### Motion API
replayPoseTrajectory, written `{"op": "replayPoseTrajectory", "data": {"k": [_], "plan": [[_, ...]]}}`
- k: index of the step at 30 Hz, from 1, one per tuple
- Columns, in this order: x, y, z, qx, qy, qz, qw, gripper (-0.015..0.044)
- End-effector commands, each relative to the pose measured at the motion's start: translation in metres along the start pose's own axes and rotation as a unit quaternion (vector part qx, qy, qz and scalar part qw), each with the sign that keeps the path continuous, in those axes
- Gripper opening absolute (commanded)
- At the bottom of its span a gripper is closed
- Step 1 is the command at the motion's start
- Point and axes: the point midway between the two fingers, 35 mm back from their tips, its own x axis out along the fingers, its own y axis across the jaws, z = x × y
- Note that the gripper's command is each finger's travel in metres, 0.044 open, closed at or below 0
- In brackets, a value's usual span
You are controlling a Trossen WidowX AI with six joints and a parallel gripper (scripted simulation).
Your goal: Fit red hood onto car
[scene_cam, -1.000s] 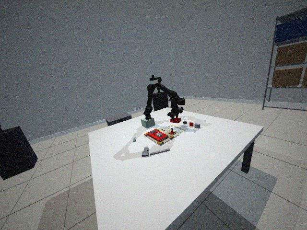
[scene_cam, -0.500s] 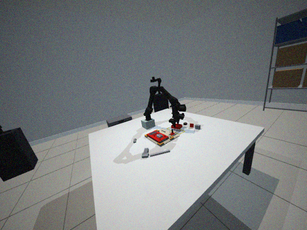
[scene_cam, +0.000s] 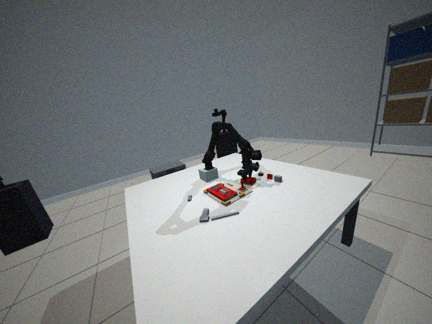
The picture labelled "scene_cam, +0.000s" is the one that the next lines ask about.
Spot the red hood shell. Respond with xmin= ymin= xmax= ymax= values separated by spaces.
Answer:
xmin=240 ymin=177 xmax=256 ymax=185

